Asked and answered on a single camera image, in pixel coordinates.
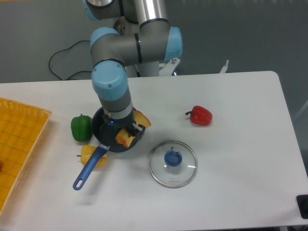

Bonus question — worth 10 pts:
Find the yellow bell pepper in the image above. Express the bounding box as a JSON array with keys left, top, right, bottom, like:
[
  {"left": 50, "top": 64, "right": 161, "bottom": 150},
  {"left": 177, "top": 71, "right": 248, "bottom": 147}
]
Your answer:
[{"left": 80, "top": 145, "right": 108, "bottom": 167}]

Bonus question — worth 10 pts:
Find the black device at table edge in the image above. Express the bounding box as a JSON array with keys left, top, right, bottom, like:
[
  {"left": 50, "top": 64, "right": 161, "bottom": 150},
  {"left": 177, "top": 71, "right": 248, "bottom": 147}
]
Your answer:
[{"left": 296, "top": 194, "right": 308, "bottom": 219}]

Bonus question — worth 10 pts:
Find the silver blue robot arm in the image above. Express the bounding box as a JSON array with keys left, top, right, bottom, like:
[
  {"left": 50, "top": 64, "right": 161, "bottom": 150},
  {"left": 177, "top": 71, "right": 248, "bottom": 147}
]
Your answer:
[{"left": 83, "top": 0, "right": 183, "bottom": 139}]

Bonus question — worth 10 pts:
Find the dark pot with blue handle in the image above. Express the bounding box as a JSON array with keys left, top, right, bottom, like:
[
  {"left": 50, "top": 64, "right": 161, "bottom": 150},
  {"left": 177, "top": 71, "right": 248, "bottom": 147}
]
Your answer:
[{"left": 73, "top": 108, "right": 139, "bottom": 191}]

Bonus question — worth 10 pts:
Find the yellow woven tray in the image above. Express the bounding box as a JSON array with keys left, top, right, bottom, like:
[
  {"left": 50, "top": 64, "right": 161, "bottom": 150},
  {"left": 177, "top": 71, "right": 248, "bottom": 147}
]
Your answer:
[{"left": 0, "top": 98, "right": 52, "bottom": 211}]

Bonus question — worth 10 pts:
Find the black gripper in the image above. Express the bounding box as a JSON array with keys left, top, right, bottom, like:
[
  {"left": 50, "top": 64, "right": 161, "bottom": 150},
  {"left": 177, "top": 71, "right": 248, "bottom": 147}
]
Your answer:
[{"left": 102, "top": 108, "right": 145, "bottom": 141}]

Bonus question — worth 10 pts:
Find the red bell pepper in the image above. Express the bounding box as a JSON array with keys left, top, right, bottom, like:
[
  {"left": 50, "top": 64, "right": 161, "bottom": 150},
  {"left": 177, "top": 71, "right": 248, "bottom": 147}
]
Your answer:
[{"left": 185, "top": 105, "right": 213, "bottom": 126}]

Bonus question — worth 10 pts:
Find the green bell pepper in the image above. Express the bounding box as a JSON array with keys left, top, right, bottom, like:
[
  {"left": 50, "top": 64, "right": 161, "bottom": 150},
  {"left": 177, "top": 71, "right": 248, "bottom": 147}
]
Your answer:
[{"left": 70, "top": 114, "right": 93, "bottom": 142}]

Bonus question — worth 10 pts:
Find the glass lid with blue knob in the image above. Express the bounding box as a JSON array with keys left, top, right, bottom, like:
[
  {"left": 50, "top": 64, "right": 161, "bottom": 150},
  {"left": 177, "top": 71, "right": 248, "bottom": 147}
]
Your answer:
[{"left": 149, "top": 141, "right": 198, "bottom": 189}]

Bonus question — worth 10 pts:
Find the white metal bracket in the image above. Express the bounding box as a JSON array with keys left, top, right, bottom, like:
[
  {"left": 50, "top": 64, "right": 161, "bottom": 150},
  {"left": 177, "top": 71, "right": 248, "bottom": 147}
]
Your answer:
[{"left": 219, "top": 60, "right": 229, "bottom": 74}]

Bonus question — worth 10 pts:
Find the black cable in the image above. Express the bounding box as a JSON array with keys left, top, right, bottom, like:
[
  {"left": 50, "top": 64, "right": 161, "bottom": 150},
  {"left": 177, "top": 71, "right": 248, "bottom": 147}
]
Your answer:
[{"left": 49, "top": 40, "right": 93, "bottom": 81}]

